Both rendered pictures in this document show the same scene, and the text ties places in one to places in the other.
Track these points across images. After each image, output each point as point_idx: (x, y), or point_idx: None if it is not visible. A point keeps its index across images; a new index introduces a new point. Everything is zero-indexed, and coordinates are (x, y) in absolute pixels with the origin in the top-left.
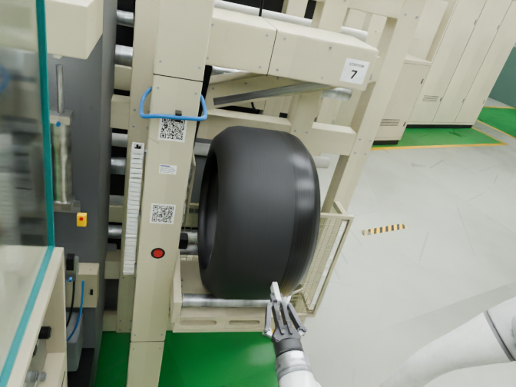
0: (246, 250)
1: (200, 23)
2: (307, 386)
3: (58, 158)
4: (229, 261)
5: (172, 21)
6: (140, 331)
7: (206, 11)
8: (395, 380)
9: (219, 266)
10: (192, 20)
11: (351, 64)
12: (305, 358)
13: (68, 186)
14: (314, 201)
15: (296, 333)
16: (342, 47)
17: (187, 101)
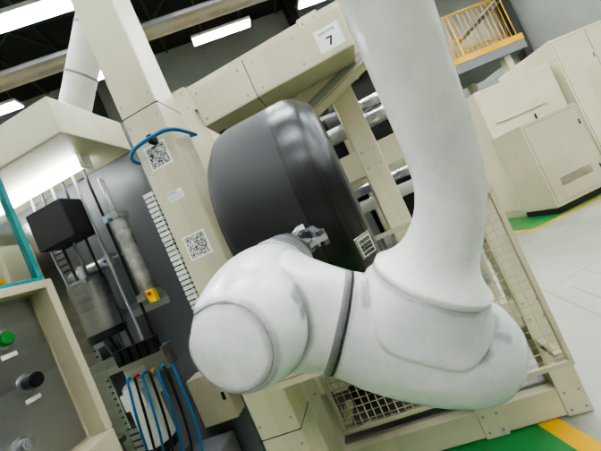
0: (232, 199)
1: (129, 61)
2: (245, 250)
3: (123, 251)
4: (227, 225)
5: (113, 75)
6: (263, 419)
7: (128, 51)
8: (364, 63)
9: (229, 243)
10: (123, 63)
11: (321, 35)
12: (280, 237)
13: (143, 275)
14: (294, 111)
15: (303, 239)
16: (302, 29)
17: (156, 124)
